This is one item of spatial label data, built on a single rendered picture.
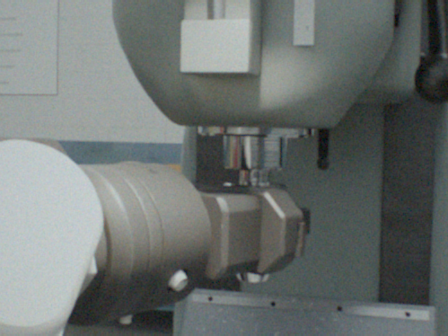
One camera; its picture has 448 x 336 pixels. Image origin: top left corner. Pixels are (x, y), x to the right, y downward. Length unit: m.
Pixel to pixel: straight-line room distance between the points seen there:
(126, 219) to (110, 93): 4.76
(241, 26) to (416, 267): 0.56
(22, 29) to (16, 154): 5.15
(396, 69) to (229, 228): 0.25
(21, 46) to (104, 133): 0.93
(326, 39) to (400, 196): 0.47
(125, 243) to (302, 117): 0.15
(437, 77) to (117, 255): 0.21
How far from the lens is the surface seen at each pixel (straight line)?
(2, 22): 5.56
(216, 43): 0.39
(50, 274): 0.29
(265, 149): 0.50
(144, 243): 0.37
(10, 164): 0.31
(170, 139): 4.95
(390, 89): 0.62
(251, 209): 0.44
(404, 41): 0.61
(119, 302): 0.37
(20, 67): 5.45
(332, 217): 0.89
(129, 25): 0.47
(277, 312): 0.91
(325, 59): 0.43
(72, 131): 5.23
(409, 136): 0.88
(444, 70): 0.42
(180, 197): 0.40
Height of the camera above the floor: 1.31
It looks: 3 degrees down
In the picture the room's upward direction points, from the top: 1 degrees clockwise
